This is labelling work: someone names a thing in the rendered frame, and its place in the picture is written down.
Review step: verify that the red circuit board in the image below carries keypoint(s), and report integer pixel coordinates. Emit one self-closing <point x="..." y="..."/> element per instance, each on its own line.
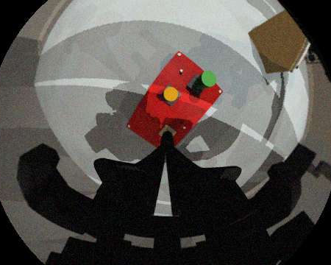
<point x="178" y="98"/>

